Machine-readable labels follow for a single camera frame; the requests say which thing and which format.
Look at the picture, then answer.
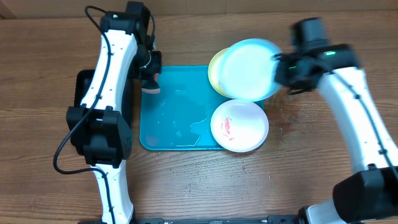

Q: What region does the green and pink sponge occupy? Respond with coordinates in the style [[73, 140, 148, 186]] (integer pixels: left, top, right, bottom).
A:
[[141, 73, 160, 95]]

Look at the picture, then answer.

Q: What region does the light blue plate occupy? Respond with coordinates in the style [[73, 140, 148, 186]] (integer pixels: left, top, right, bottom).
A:
[[217, 39, 282, 101]]

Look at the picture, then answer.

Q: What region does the yellow green plate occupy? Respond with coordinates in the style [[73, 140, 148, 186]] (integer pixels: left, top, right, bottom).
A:
[[208, 48, 229, 98]]

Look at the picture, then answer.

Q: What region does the white plate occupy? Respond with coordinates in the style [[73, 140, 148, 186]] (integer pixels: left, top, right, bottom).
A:
[[210, 100, 269, 152]]

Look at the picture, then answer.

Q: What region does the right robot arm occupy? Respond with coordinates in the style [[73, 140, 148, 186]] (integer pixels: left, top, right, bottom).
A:
[[275, 17, 397, 223]]

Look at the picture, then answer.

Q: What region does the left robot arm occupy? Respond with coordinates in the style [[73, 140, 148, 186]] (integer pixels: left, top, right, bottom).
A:
[[53, 1, 162, 223]]

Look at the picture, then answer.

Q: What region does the teal plastic tray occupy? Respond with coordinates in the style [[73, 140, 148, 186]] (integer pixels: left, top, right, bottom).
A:
[[139, 65, 265, 152]]

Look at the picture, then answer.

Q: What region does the black plastic tray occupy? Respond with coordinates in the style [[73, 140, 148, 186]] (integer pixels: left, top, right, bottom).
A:
[[74, 69, 133, 128]]

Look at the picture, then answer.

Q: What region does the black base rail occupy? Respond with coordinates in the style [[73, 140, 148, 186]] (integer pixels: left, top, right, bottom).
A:
[[129, 215, 308, 224]]

